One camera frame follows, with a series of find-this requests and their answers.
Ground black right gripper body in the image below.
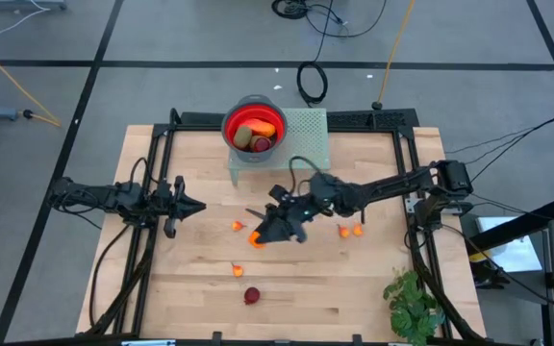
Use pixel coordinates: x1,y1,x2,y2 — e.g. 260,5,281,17
266,185,319,244

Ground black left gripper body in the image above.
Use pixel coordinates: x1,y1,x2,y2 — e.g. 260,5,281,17
150,175,186,239

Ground red collapsible bowl grey rim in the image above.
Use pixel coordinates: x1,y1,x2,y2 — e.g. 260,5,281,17
220,94,289,163

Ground green perforated metal shelf riser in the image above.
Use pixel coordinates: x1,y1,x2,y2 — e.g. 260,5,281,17
227,107,331,187

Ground green potted plant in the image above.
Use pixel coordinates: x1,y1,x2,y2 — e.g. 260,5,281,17
382,268,446,346

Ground black aluminium rig frame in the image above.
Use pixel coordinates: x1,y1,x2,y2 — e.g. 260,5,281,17
84,108,485,346

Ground black hanging coiled cable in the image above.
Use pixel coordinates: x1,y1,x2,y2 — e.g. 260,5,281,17
295,0,336,108

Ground yellow hanging cord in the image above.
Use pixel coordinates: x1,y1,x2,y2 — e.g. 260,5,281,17
371,0,416,111
0,37,63,129

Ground tangled black floor cable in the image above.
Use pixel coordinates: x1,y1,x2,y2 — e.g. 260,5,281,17
270,0,389,39

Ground thin black cable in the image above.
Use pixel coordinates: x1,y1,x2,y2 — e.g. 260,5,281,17
449,116,554,186

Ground white floor cable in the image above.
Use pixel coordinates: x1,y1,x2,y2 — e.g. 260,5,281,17
0,0,52,62

